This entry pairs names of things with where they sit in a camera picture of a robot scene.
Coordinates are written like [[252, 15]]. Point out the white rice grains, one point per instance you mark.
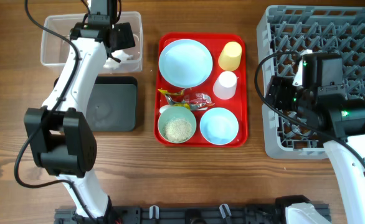
[[177, 130]]

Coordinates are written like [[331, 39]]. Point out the light blue bowl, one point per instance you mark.
[[219, 126]]

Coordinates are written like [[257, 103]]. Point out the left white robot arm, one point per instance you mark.
[[58, 134]]

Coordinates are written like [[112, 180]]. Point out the white plastic cup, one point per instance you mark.
[[225, 86]]

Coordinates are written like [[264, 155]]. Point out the yellow foil wrapper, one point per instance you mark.
[[169, 98]]

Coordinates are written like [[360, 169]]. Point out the black waste tray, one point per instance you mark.
[[111, 105]]

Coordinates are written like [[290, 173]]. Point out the green bowl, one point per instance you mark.
[[176, 112]]

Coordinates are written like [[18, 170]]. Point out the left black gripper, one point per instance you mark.
[[125, 37]]

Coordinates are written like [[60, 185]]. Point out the white plastic spoon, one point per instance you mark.
[[164, 108]]

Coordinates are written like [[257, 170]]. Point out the yellow plastic cup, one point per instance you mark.
[[230, 57]]

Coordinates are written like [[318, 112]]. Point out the red silver foil wrapper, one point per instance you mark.
[[197, 101]]

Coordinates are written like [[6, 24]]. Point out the crumpled white tissue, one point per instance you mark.
[[116, 58]]

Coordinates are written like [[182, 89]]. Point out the large light blue plate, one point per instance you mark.
[[185, 63]]

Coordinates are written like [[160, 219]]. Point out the red serving tray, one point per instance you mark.
[[214, 42]]

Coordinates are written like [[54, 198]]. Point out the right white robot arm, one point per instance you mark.
[[340, 126]]

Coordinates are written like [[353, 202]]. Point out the grey dishwasher rack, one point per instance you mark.
[[321, 29]]

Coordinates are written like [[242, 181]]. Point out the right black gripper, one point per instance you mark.
[[278, 89]]

